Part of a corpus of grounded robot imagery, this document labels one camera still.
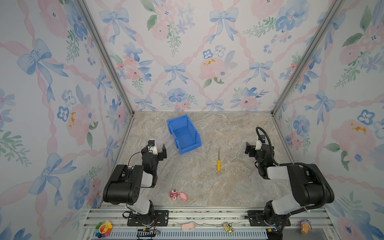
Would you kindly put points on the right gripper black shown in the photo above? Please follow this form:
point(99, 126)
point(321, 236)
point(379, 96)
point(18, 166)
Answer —
point(252, 149)

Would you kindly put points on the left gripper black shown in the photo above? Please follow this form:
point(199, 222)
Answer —
point(161, 155)

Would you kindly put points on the yellow handled screwdriver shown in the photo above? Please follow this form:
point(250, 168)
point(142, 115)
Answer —
point(219, 162)

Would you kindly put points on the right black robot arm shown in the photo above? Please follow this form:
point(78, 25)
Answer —
point(308, 187)

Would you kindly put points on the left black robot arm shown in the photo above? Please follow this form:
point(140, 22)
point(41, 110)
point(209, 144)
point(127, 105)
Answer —
point(126, 182)

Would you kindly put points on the blue plastic storage bin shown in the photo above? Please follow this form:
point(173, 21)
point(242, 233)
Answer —
point(185, 134)

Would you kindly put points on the pink round toy figure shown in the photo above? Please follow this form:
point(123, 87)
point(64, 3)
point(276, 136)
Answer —
point(174, 194)

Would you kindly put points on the pink pig toy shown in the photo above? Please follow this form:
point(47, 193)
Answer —
point(183, 197)

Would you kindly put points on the yellow green small toy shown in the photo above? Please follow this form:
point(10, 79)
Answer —
point(228, 228)

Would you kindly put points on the pink oval toy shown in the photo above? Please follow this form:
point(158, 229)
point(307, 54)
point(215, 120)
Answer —
point(188, 226)

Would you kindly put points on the brown blue toy figure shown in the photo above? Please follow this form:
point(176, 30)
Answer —
point(305, 226)

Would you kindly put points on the rainbow flower toy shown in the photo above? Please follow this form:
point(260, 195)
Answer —
point(103, 229)

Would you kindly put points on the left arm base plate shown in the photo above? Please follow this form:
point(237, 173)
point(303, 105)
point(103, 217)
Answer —
point(158, 218)

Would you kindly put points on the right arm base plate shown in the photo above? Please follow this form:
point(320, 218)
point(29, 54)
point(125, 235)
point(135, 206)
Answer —
point(258, 218)

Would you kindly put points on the aluminium rail frame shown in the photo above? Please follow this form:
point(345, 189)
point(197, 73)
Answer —
point(209, 225)

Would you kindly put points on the left corner aluminium post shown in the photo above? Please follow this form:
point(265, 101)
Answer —
point(90, 24)

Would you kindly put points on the corner aluminium post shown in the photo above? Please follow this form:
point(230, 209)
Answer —
point(320, 33)
point(90, 24)

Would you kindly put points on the right corner aluminium post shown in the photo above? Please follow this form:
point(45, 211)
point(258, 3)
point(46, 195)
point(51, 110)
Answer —
point(320, 33)

